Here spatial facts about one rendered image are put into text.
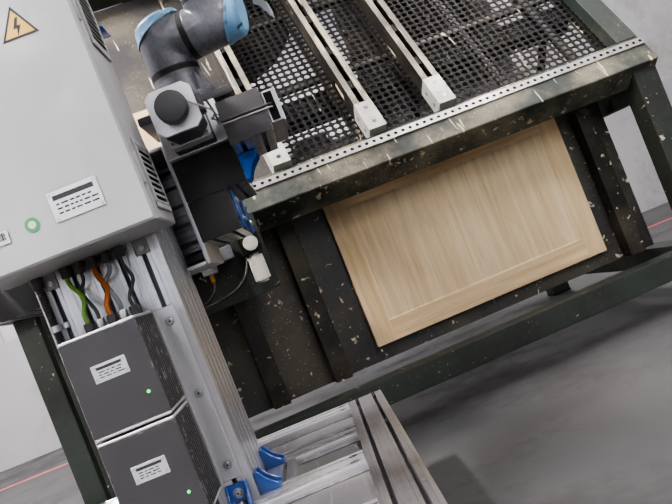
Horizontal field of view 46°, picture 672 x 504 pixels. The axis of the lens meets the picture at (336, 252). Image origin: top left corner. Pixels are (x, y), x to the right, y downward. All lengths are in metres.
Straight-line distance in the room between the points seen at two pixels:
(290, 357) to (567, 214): 1.10
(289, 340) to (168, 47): 1.17
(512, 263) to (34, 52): 1.90
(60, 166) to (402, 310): 1.62
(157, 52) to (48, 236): 0.69
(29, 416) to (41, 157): 5.32
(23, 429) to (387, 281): 4.39
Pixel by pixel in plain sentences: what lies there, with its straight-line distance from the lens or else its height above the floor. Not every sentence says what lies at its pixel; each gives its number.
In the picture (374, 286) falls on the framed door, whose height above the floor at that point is 0.45.
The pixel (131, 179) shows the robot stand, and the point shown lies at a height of 0.83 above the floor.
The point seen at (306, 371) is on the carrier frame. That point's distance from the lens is 2.71.
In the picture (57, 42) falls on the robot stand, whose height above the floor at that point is 1.08.
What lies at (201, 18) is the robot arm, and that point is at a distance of 1.90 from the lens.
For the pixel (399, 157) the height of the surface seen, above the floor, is 0.80.
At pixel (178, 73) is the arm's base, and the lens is 1.90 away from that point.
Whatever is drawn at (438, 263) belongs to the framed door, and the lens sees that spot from 2.78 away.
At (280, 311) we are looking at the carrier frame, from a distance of 2.69.
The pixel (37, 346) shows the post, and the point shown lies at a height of 0.67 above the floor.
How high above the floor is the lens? 0.60
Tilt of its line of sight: level
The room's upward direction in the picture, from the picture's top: 22 degrees counter-clockwise
